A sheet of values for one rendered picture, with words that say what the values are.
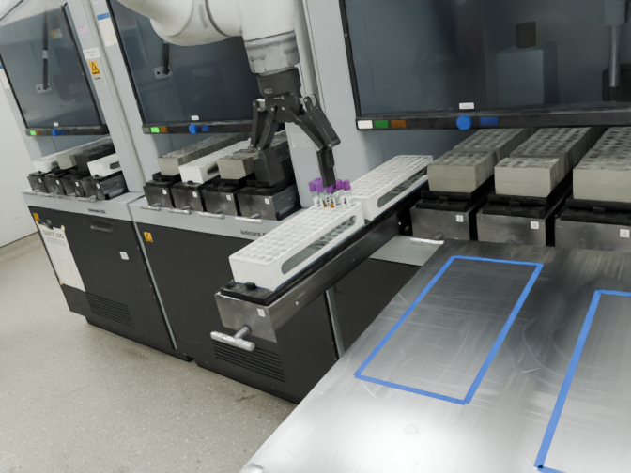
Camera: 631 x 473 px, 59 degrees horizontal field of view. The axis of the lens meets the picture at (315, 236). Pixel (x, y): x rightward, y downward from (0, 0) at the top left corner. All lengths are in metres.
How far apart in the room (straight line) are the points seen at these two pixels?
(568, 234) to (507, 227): 0.11
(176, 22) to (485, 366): 0.73
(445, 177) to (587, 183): 0.29
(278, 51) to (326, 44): 0.40
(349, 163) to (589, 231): 0.59
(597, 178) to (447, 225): 0.30
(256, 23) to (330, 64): 0.42
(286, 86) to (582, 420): 0.67
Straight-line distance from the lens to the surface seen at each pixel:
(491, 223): 1.16
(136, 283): 2.28
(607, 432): 0.64
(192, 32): 1.04
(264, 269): 0.95
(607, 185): 1.15
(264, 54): 0.97
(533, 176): 1.18
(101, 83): 2.11
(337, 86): 1.36
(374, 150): 1.40
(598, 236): 1.11
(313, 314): 1.59
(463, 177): 1.24
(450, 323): 0.79
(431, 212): 1.21
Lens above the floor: 1.25
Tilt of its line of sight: 22 degrees down
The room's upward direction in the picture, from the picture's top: 11 degrees counter-clockwise
